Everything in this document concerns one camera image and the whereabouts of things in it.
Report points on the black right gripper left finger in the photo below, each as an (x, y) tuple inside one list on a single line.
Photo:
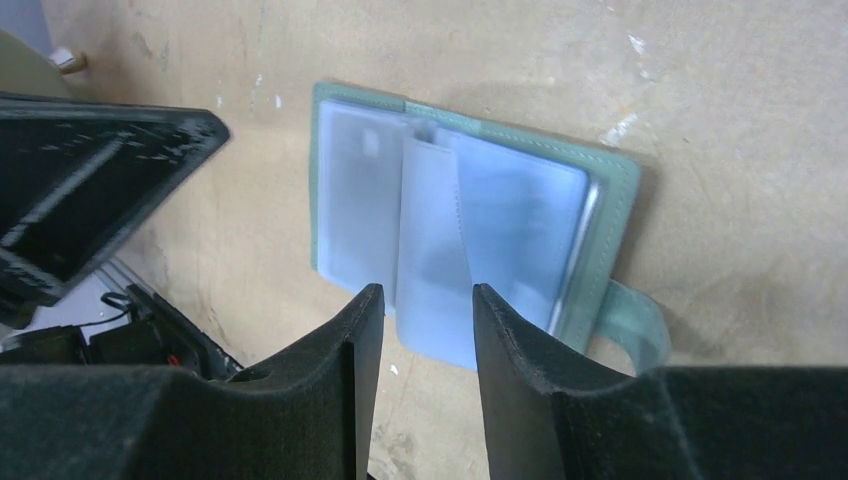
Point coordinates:
[(305, 412)]

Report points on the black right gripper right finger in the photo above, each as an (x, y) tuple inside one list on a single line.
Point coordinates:
[(552, 413)]

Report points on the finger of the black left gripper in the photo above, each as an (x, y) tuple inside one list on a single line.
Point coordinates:
[(77, 179)]

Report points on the teal card holder wallet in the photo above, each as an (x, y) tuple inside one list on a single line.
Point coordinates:
[(428, 203)]

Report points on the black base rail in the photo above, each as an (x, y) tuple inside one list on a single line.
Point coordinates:
[(146, 330)]

